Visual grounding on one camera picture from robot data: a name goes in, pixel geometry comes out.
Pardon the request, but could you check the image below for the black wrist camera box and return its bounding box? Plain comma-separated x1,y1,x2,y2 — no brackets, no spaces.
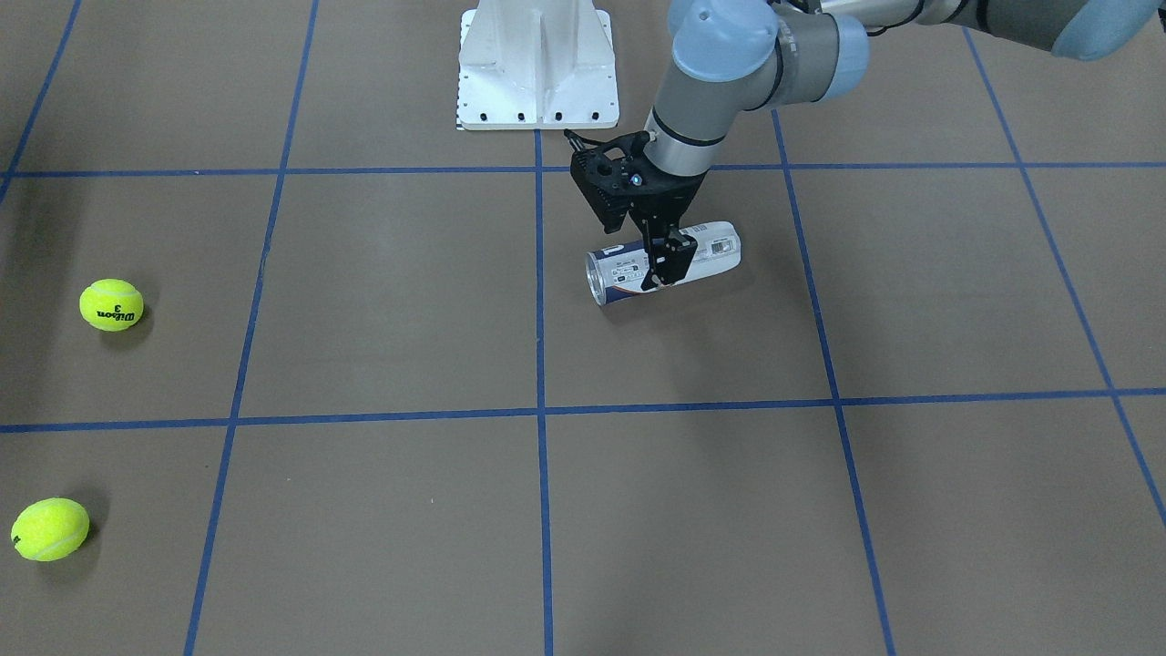
562,128,635,235

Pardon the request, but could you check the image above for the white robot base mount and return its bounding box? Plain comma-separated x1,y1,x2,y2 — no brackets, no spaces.
455,1,620,131

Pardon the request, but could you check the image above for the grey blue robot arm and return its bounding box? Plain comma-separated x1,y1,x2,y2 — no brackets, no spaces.
628,1,1163,292

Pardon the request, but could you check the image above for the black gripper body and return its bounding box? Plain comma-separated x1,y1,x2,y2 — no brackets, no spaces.
617,132,705,240

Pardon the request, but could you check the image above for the yellow Wilson tennis ball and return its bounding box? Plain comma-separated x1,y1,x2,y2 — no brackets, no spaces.
78,278,145,332

